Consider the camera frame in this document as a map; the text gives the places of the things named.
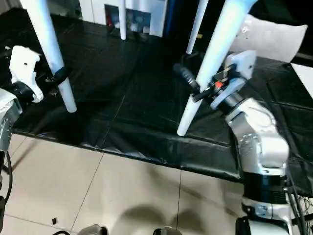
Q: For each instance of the white plastic table leg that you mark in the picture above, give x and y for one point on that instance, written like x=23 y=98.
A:
x=122 y=19
x=195 y=29
x=215 y=49
x=46 y=36

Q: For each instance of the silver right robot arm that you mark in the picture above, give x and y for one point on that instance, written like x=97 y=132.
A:
x=259 y=142

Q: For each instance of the black work mat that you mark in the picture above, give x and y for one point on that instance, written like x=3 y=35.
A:
x=122 y=85

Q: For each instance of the white sideboard cabinet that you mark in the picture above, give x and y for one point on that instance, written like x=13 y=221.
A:
x=156 y=14

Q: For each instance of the red packet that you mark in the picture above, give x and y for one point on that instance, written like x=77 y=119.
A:
x=109 y=22

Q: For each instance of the grey cushion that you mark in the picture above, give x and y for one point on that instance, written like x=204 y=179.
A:
x=274 y=39

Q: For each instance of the white flat board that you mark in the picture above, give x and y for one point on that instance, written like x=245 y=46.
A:
x=304 y=76

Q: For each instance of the black sofa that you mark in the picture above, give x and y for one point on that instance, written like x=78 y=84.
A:
x=281 y=9

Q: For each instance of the small dark green block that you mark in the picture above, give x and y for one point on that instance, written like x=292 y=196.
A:
x=54 y=221

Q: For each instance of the black robot left foot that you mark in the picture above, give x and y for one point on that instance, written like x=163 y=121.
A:
x=94 y=230

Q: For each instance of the black robot foot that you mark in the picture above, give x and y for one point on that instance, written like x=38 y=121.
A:
x=167 y=231
x=94 y=230

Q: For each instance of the black robot right foot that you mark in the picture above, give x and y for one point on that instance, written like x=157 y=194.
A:
x=167 y=231

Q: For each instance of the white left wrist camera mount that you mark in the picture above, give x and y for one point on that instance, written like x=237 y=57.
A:
x=23 y=66

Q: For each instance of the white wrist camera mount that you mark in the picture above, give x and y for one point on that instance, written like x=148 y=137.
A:
x=23 y=66
x=242 y=63

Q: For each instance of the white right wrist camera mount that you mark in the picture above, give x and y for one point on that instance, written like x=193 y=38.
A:
x=242 y=63

